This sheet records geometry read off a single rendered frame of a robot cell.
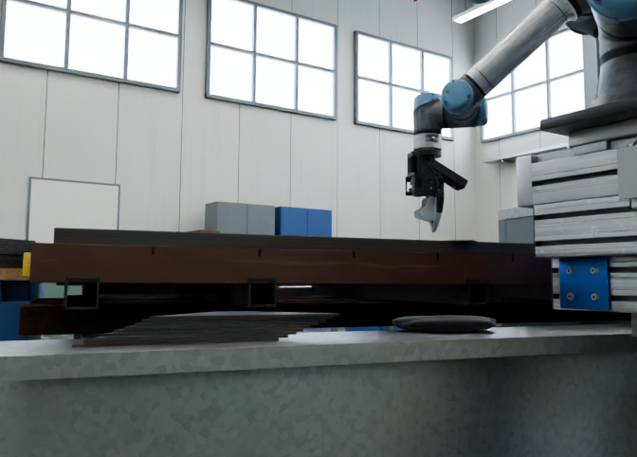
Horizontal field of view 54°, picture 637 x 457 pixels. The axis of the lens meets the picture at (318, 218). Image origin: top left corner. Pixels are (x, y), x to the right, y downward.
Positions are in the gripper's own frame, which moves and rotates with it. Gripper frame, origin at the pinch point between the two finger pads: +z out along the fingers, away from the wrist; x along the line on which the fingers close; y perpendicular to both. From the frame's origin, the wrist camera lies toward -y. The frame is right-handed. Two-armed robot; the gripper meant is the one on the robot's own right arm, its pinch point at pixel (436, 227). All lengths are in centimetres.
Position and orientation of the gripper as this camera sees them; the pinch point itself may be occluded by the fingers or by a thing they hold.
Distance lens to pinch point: 167.5
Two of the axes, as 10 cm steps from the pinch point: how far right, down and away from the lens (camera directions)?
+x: 2.0, -1.0, -9.7
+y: -9.8, -0.3, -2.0
